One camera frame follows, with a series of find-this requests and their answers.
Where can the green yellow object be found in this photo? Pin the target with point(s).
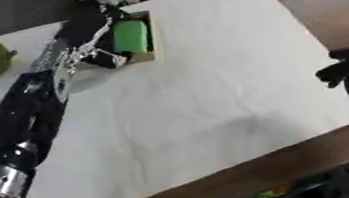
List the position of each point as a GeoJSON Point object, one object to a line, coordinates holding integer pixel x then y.
{"type": "Point", "coordinates": [267, 195]}

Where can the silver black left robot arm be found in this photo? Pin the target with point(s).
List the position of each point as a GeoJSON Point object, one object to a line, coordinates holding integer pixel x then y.
{"type": "Point", "coordinates": [21, 123]}

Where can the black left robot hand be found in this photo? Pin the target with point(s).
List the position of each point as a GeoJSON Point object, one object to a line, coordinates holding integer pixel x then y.
{"type": "Point", "coordinates": [82, 26]}

